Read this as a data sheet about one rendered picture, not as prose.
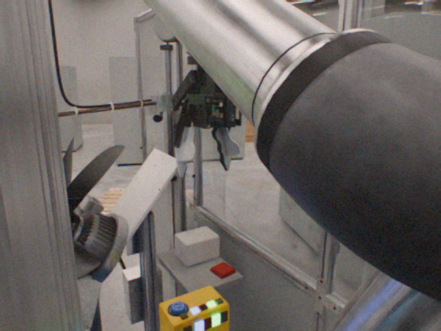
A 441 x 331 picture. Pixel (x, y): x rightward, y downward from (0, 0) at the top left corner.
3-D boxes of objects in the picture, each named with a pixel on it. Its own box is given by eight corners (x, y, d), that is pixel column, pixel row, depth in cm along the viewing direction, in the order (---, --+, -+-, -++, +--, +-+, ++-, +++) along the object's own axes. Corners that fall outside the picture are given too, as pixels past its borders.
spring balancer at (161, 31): (161, 45, 154) (152, 43, 148) (159, 8, 150) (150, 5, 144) (190, 43, 148) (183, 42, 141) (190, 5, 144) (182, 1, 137)
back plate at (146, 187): (53, 274, 141) (51, 273, 140) (146, 144, 150) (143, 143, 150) (72, 363, 97) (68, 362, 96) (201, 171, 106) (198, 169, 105)
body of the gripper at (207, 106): (203, 133, 52) (202, 53, 49) (180, 127, 60) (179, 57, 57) (242, 129, 56) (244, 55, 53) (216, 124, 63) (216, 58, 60)
